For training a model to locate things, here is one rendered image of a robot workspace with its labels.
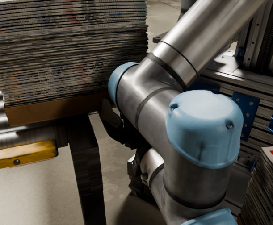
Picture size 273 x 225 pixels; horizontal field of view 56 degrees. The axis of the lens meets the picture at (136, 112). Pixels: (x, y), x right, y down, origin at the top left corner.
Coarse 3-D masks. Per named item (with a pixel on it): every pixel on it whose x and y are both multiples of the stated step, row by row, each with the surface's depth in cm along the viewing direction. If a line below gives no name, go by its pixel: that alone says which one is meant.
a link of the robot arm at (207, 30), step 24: (216, 0) 33; (240, 0) 33; (264, 0) 35; (192, 24) 34; (216, 24) 33; (240, 24) 35; (168, 48) 34; (192, 48) 33; (216, 48) 34; (120, 72) 37; (144, 72) 34; (168, 72) 34; (192, 72) 35; (120, 96) 36; (144, 96) 32
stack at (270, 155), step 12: (264, 156) 41; (264, 168) 42; (252, 180) 46; (264, 180) 42; (252, 192) 45; (264, 192) 42; (252, 204) 46; (264, 204) 42; (252, 216) 47; (264, 216) 41
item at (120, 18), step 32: (0, 0) 39; (32, 0) 40; (64, 0) 42; (96, 0) 43; (128, 0) 45; (0, 32) 41; (32, 32) 42; (64, 32) 44; (96, 32) 45; (128, 32) 48; (0, 64) 43; (32, 64) 45; (64, 64) 46; (96, 64) 48; (32, 96) 47; (64, 96) 50
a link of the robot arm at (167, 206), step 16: (160, 176) 35; (160, 192) 34; (160, 208) 34; (176, 208) 29; (192, 208) 28; (208, 208) 28; (224, 208) 29; (176, 224) 30; (192, 224) 28; (208, 224) 28; (224, 224) 28
